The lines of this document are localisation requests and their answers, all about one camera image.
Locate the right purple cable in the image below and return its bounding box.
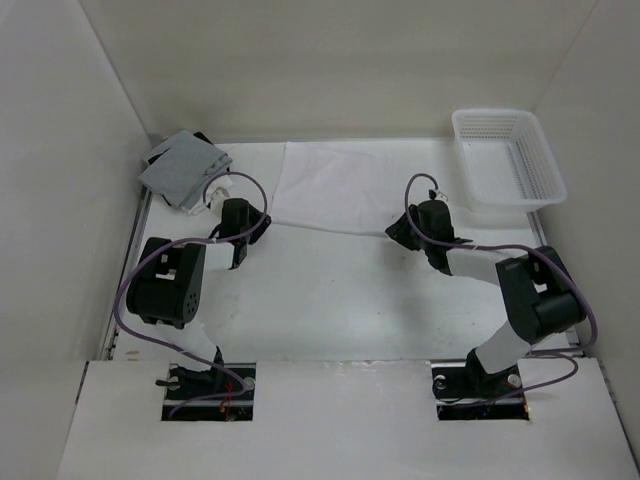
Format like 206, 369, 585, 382
403, 173, 600, 406

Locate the white plastic basket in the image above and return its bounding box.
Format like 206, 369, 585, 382
451, 108, 568, 214

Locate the folded grey tank top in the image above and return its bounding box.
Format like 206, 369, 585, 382
138, 130, 233, 214

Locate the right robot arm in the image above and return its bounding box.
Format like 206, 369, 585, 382
385, 200, 587, 396

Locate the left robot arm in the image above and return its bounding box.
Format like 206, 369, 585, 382
125, 198, 271, 364

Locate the white tank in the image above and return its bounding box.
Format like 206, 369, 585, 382
183, 175, 233, 216
270, 142, 429, 237

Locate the folded white tank top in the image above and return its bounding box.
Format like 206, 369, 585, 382
183, 175, 233, 216

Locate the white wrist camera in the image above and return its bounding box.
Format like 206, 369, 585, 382
428, 189, 448, 202
203, 179, 234, 208

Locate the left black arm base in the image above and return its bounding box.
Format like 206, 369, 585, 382
155, 363, 257, 422

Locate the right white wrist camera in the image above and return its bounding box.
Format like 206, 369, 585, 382
428, 189, 448, 202

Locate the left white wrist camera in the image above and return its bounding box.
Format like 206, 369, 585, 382
203, 179, 234, 208

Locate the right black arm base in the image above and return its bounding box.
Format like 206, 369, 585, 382
431, 363, 529, 421

